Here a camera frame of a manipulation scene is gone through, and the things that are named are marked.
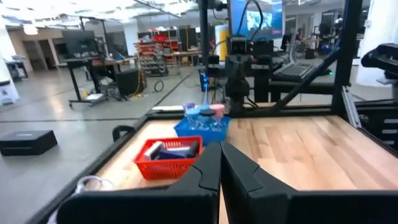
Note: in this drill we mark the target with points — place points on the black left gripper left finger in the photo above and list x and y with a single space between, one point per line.
202 177

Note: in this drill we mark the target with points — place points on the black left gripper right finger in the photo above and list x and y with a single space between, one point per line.
239 177

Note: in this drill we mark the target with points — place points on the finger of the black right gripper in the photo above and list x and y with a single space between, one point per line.
232 67
242 67

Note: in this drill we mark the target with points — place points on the blue digital timer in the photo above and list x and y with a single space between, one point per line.
171 155

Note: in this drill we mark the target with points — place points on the navy blue sand hourglass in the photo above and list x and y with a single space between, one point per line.
207 112

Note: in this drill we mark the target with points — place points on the purple sand hourglass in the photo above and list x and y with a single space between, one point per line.
188 106

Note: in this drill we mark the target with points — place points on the yellow and white poster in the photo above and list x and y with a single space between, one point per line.
222 40

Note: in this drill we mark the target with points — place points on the black lit computer tower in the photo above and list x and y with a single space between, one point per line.
203 81

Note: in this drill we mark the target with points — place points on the black keyboard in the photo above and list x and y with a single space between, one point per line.
293 70

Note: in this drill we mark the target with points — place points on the red plastic basket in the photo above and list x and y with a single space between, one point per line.
168 171

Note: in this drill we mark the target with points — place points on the blue plastic basket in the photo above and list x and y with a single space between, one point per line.
202 137

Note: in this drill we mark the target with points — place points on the large blue display screen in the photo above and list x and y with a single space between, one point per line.
273 18

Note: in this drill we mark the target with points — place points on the black vertical monitor pole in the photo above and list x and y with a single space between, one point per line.
203 31

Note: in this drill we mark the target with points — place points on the dark grey side desk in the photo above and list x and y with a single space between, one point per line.
298 87

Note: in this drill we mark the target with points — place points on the person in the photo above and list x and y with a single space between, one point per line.
301 34

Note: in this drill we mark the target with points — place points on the red parts shelf rack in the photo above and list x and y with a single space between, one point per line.
155 49

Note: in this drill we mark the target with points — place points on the black overhead light bar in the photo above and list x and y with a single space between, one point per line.
161 7

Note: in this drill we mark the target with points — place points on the silver aluminium extrusion bar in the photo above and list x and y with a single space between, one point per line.
351 107

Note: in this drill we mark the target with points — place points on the black equipment cabinet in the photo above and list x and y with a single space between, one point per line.
130 82

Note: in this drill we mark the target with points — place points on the black drawer unit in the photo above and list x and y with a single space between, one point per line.
382 124

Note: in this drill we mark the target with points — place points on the black computer monitor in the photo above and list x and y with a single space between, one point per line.
79 43

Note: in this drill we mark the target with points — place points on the black mobile standing desk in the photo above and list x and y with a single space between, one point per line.
74 81

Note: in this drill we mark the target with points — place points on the black floor box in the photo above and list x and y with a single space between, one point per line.
28 143

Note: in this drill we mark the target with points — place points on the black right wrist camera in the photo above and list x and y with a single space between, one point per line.
238 46

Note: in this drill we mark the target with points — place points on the small black bracket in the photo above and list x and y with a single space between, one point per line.
115 133

